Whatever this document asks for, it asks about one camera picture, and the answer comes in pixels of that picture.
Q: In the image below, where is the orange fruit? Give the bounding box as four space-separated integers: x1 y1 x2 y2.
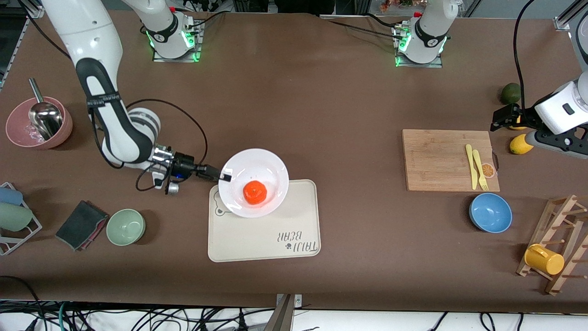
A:
243 180 268 205

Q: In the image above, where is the white round plate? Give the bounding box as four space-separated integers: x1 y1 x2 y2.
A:
218 148 290 218

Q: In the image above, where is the dark green avocado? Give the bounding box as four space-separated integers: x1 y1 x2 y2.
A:
500 83 523 105

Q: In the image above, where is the yellow plastic fork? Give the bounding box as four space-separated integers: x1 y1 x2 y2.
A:
472 149 489 191

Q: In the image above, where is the yellow plastic knife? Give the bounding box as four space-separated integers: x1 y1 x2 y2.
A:
465 144 479 190

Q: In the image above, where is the cream tray with bear print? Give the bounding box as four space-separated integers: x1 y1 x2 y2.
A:
208 179 321 263

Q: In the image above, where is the wooden cutting board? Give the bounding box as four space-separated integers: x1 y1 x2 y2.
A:
402 129 500 192

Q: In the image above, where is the pale green bowl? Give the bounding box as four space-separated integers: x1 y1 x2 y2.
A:
106 209 146 246

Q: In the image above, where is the blue bowl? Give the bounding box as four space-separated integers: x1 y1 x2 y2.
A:
469 193 513 234

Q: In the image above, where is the wooden mug rack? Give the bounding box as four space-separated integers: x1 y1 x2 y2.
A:
516 194 588 296

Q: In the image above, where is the dark grey folded cloth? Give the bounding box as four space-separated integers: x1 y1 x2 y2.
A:
55 200 109 251

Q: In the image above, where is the yellow mug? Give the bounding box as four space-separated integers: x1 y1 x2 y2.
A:
524 244 565 276

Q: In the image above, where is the metal scoop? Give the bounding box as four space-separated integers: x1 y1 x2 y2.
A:
28 78 63 141

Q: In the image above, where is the clear crumpled plastic ice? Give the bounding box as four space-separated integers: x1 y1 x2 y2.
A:
21 126 46 144

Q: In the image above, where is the dark metal pole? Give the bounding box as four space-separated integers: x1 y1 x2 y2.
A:
263 294 295 331

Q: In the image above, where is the pink bowl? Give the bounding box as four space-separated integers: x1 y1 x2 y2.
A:
6 97 73 149

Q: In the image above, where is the black equipment box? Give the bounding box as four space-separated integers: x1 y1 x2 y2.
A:
232 0 331 14

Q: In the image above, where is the pale blue cup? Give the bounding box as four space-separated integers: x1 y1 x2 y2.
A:
0 187 23 206

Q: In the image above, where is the pale green cup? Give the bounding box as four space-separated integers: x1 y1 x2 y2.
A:
0 202 34 232

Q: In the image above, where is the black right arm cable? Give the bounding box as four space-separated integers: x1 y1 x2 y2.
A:
91 98 208 192

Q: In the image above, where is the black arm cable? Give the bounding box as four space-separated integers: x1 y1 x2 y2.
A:
512 0 536 108
91 98 208 192

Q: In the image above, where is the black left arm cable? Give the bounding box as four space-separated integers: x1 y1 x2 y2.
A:
512 0 536 108

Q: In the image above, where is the aluminium frame profile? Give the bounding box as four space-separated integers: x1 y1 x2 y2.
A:
554 0 588 32

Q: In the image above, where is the black right base cable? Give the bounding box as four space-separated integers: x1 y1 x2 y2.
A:
184 9 228 28

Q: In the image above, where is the silver table bracket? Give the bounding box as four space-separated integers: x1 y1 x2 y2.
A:
276 293 303 308

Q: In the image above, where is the short black left base cable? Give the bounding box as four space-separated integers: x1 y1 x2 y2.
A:
365 13 402 29

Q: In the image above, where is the white wire cup rack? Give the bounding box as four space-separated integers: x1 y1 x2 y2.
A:
0 182 43 256

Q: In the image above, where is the long black left base cable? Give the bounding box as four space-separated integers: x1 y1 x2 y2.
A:
322 19 400 38

